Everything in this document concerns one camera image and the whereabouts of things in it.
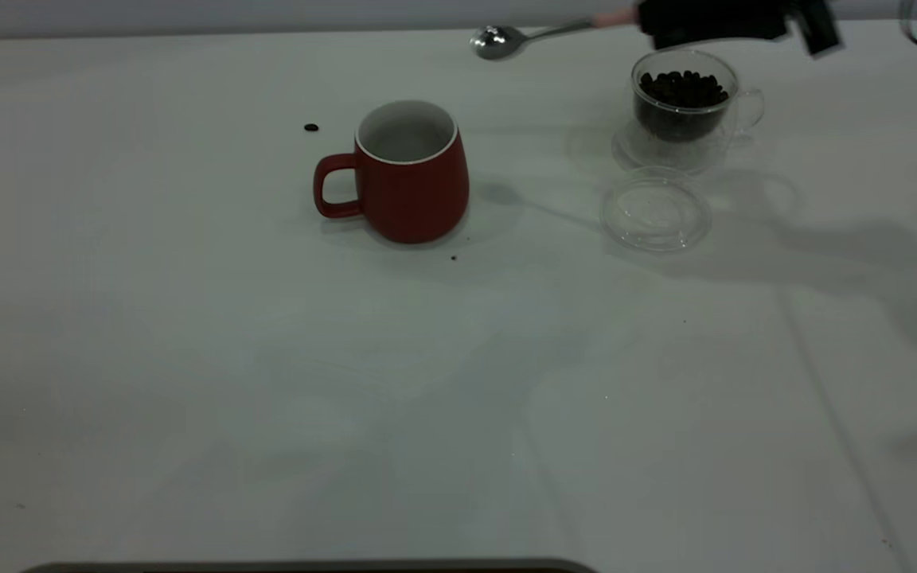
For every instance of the red ceramic mug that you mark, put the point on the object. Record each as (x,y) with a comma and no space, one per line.
(419,199)

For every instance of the clear round glass lid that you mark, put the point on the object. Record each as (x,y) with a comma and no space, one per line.
(653,215)

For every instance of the pile of coffee beans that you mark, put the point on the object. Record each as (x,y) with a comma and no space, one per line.
(681,91)

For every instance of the clear double-walled glass cup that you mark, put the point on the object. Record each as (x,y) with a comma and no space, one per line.
(665,159)

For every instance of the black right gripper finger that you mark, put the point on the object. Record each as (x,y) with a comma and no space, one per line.
(713,32)
(713,9)

